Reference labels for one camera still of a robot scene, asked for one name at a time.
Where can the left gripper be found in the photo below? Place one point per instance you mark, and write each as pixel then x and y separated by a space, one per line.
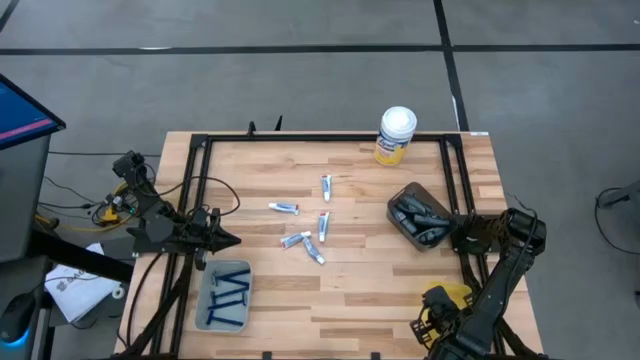
pixel 202 235

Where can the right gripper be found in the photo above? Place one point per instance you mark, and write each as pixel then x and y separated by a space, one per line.
pixel 440 312

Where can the blue disposable razor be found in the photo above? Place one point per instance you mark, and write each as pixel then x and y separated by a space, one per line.
pixel 227 303
pixel 235 285
pixel 232 274
pixel 227 293
pixel 225 320

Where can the dark teal deodorant stick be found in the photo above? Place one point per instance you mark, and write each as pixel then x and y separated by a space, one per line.
pixel 404 220
pixel 432 220
pixel 412 202
pixel 431 236

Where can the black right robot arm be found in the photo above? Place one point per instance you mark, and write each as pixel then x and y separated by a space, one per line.
pixel 500 290

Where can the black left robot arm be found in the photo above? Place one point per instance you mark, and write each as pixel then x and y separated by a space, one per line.
pixel 155 230

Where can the white travel toothpaste tube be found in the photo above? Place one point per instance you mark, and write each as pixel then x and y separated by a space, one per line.
pixel 326 187
pixel 323 226
pixel 295 240
pixel 284 208
pixel 313 250

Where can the light grey plastic bin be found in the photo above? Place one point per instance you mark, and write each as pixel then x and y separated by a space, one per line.
pixel 205 320

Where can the dark grey plastic bin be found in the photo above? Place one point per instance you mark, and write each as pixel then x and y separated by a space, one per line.
pixel 395 200

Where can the white tape roll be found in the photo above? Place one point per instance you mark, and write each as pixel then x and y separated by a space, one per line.
pixel 114 295

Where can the black beam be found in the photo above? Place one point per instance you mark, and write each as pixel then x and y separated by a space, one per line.
pixel 80 255

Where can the white paper sheets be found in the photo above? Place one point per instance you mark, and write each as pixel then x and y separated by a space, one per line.
pixel 75 295

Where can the yellow Lysol wipes canister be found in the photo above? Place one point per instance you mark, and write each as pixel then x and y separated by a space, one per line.
pixel 395 135

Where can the white table label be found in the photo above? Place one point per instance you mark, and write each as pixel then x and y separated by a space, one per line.
pixel 479 133

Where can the grey cabinet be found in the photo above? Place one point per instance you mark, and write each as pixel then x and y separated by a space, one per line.
pixel 20 200

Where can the blue screen monitor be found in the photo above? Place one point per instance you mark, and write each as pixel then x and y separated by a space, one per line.
pixel 20 115

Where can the black aluminium table frame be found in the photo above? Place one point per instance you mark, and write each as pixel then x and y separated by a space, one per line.
pixel 325 137

